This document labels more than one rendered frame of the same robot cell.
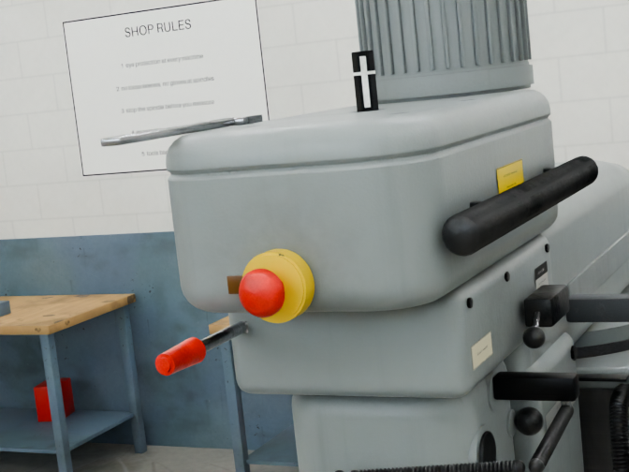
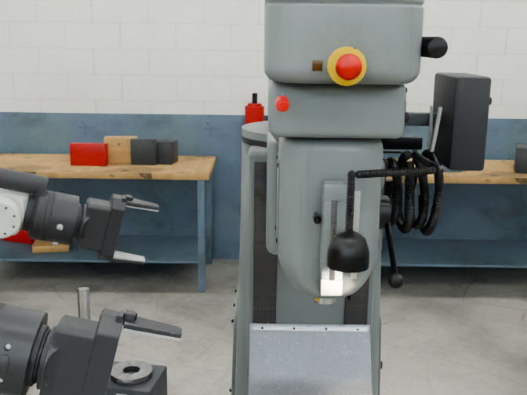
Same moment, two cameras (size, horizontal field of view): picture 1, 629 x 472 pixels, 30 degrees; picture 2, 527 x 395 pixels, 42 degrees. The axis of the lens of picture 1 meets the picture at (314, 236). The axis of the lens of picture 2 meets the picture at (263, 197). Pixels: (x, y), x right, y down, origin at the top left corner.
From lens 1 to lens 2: 0.65 m
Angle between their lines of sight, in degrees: 26
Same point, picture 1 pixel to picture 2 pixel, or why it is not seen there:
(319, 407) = (309, 146)
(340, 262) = (380, 56)
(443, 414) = (376, 150)
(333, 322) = (336, 96)
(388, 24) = not seen: outside the picture
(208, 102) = not seen: outside the picture
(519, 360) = not seen: hidden behind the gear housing
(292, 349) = (310, 111)
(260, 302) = (351, 71)
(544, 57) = (167, 22)
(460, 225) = (437, 42)
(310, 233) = (365, 39)
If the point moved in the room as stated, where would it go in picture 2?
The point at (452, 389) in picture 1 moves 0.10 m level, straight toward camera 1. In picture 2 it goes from (397, 132) to (429, 140)
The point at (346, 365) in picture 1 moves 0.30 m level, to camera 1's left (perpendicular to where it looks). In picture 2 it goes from (340, 120) to (176, 128)
